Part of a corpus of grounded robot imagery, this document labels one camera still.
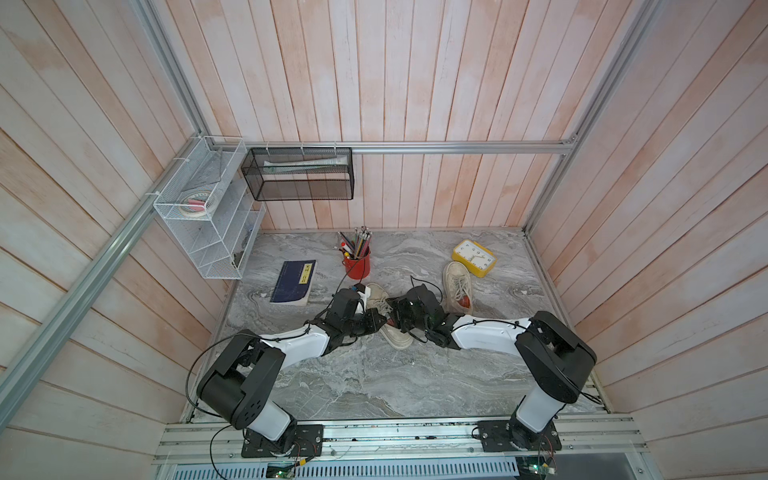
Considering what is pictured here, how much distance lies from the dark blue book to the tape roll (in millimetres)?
386

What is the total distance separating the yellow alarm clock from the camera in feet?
Result: 3.54

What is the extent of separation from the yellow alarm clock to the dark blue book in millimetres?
547

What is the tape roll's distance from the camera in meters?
0.73

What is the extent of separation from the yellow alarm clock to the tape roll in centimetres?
83

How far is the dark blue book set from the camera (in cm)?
100

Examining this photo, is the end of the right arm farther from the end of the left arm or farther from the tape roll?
the tape roll
